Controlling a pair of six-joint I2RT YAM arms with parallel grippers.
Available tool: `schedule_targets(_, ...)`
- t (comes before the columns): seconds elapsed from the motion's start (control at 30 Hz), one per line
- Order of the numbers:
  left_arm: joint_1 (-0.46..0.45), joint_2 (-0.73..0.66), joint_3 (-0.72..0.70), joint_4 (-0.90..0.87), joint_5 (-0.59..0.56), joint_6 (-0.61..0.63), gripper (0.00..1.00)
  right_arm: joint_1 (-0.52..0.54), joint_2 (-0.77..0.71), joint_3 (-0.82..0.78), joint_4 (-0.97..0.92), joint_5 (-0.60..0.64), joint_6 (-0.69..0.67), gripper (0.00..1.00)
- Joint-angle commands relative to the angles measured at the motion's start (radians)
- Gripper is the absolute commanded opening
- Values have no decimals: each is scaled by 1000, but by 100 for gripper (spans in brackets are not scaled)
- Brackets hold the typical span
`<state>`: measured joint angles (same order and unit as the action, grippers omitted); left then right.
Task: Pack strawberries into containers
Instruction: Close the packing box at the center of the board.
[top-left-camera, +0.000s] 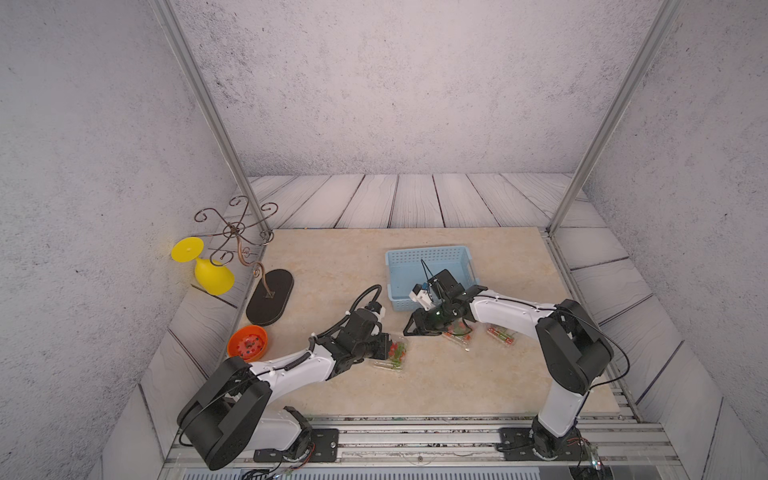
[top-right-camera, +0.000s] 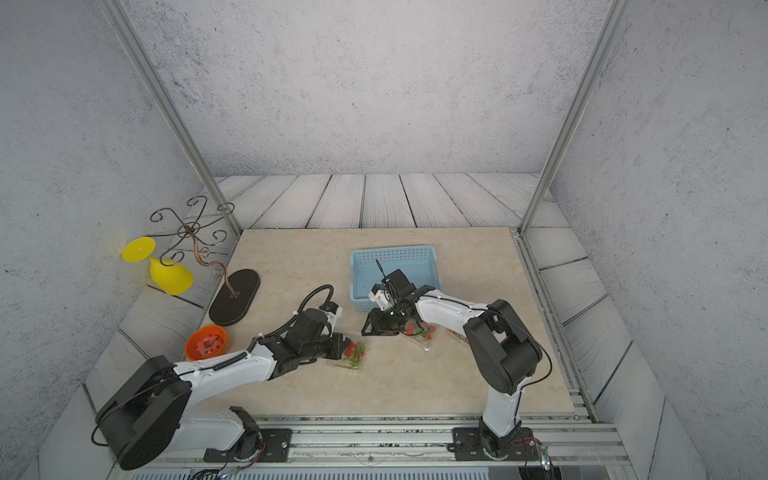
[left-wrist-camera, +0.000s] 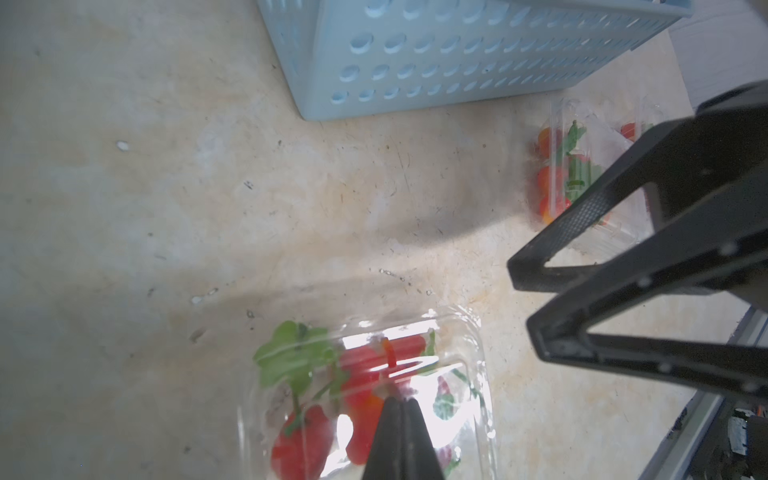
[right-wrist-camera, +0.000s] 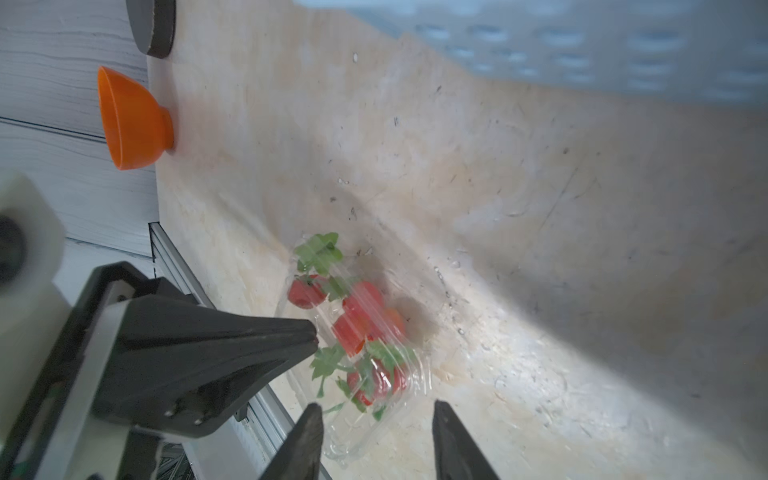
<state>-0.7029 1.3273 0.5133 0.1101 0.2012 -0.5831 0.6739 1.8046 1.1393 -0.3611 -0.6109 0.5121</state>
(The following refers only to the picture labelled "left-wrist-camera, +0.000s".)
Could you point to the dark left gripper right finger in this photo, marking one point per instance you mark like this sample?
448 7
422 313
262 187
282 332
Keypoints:
420 461

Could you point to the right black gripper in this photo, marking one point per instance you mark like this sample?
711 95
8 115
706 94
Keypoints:
652 310

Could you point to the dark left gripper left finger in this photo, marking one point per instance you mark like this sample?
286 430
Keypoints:
386 455

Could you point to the clear clamshell container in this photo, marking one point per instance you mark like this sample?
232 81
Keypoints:
625 225
463 329

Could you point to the strawberries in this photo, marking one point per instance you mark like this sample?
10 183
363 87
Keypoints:
570 153
326 394

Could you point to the light blue perforated basket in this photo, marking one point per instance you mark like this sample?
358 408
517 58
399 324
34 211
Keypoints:
345 59

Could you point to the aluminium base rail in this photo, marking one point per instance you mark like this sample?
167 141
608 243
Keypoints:
703 414

